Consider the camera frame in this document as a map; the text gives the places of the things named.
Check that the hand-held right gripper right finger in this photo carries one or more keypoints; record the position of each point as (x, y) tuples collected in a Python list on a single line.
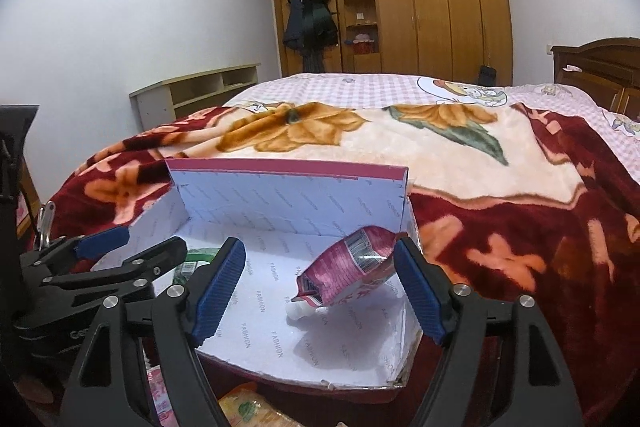
[(420, 292)]

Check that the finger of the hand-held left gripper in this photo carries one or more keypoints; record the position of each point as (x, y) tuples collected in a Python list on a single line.
[(102, 243), (150, 264)]

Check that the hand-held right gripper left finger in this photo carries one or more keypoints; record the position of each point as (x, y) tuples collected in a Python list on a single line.
[(220, 292)]

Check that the green snack packet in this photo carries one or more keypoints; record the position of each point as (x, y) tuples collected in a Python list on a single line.
[(192, 264)]

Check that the magenta spouted snack pouch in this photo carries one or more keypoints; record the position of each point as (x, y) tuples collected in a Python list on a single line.
[(345, 267)]

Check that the white cardboard box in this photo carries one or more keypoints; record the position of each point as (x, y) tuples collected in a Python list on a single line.
[(280, 207)]

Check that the pink tissue box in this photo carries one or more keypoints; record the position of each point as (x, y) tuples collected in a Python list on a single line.
[(23, 219)]

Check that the wooden side shelf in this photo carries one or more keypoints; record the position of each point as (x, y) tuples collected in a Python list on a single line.
[(31, 192)]

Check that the orange snack packet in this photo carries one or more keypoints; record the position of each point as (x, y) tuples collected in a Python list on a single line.
[(250, 409)]

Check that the low beige shelf unit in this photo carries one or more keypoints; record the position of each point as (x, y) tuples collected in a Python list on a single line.
[(155, 99)]

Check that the red floral blanket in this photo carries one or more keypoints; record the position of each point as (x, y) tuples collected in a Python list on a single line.
[(475, 147)]

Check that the pink checkered bed sheet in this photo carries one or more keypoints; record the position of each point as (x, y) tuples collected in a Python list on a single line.
[(370, 89)]

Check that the black bag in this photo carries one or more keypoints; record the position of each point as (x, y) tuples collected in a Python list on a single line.
[(487, 76)]

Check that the red box with pink hat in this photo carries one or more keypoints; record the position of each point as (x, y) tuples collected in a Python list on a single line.
[(362, 44)]

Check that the wooden wardrobe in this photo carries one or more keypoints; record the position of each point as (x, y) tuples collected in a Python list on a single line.
[(440, 17)]

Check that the navy hanging jacket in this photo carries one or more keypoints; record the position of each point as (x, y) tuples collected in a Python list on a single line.
[(294, 24)]

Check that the dark green hanging jacket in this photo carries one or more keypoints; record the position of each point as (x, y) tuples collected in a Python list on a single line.
[(320, 19)]

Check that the dark wooden headboard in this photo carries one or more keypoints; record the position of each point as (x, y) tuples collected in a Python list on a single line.
[(605, 67)]

